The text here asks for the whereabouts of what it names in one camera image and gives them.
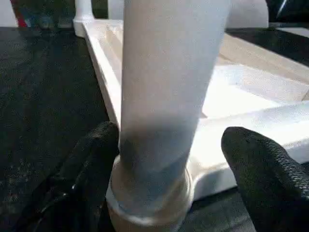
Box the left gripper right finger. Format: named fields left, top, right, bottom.
left=221, top=126, right=309, bottom=232

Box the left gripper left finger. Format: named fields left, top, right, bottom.
left=24, top=120, right=121, bottom=232

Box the white plastic table top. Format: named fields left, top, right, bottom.
left=72, top=19, right=309, bottom=232

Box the white table leg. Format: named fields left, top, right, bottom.
left=73, top=0, right=94, bottom=22
left=118, top=0, right=232, bottom=218

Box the white chair back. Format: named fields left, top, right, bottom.
left=225, top=0, right=270, bottom=29

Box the black cabinet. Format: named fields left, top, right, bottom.
left=267, top=0, right=309, bottom=24

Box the red packet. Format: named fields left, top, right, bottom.
left=16, top=0, right=28, bottom=28

